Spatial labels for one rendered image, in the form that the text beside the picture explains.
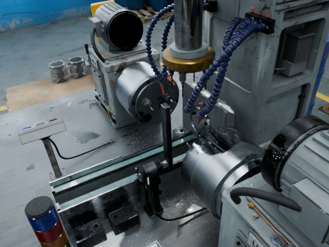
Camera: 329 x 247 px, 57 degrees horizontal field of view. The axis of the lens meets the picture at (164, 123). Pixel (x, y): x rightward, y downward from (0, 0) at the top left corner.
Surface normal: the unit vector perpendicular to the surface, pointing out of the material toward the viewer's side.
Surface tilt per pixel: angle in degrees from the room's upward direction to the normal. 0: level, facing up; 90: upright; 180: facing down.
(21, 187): 0
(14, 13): 90
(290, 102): 90
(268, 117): 90
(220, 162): 32
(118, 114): 90
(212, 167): 43
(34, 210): 0
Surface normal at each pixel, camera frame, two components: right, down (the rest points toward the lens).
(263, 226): -0.05, -0.81
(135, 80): -0.51, -0.52
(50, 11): 0.48, 0.49
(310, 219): -0.88, 0.31
